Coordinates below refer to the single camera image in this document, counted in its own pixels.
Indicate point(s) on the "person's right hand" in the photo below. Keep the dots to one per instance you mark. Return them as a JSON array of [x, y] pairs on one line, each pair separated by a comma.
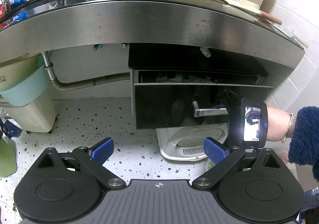
[[281, 125]]

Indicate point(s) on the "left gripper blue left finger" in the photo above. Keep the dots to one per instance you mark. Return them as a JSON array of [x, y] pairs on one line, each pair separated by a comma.
[[102, 150]]

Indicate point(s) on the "white brush with brown handle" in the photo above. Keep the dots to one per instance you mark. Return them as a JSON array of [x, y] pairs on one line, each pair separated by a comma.
[[253, 9]]

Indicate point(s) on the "clear plastic bag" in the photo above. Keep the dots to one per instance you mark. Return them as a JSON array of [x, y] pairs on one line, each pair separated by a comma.
[[290, 34]]

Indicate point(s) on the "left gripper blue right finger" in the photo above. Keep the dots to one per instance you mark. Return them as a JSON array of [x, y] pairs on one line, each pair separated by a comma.
[[215, 151]]

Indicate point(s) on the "white bathroom scale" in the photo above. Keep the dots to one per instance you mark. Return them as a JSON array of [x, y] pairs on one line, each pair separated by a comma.
[[187, 143]]

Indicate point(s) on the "right forearm blue fleece sleeve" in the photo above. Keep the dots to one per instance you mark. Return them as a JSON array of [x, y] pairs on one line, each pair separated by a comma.
[[303, 148]]

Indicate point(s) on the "cream perforated laundry basket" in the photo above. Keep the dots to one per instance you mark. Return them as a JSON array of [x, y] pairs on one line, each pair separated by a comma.
[[38, 116]]

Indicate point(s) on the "mint green plastic basin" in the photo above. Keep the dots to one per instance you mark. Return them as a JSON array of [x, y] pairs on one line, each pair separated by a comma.
[[23, 79]]

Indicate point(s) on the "black drawer with metal handle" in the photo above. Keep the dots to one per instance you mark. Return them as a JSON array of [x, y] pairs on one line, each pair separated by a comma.
[[176, 85]]

